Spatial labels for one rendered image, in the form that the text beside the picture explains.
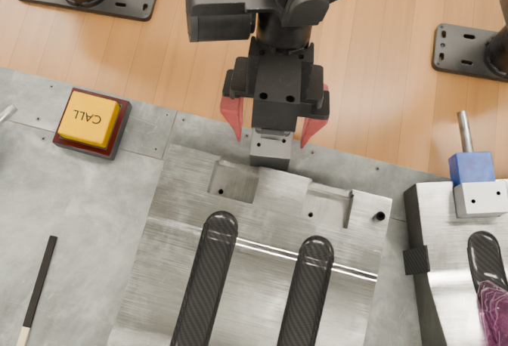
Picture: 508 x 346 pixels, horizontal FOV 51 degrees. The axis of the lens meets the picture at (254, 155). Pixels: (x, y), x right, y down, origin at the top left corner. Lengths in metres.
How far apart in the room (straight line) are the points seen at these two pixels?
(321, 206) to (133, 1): 0.40
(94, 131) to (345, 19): 0.38
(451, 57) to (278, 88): 0.35
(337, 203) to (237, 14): 0.25
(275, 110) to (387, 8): 0.36
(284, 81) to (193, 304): 0.26
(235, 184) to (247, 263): 0.10
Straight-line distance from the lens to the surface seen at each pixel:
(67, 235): 0.72
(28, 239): 0.73
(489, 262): 0.68
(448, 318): 0.63
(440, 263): 0.66
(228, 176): 0.63
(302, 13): 0.47
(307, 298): 0.60
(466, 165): 0.67
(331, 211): 0.63
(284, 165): 0.67
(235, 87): 0.58
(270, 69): 0.53
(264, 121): 0.50
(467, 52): 0.80
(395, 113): 0.75
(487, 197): 0.66
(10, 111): 0.75
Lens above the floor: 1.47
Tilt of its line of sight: 74 degrees down
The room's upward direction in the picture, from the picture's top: 1 degrees clockwise
